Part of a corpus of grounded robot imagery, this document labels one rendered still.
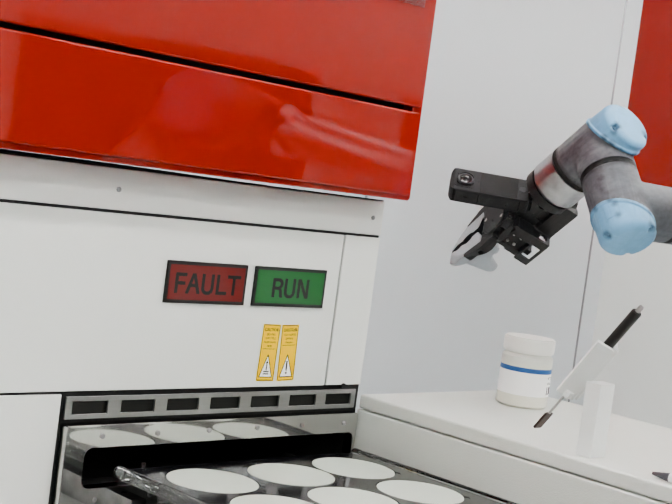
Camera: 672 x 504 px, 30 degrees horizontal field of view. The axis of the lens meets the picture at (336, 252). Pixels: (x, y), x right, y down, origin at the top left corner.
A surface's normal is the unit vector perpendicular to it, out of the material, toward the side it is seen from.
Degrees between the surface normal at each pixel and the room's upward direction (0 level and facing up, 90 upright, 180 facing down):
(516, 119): 90
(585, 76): 90
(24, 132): 90
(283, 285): 90
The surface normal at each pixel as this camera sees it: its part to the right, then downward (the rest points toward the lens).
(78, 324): 0.69, 0.13
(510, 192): 0.08, -0.68
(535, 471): -0.71, -0.06
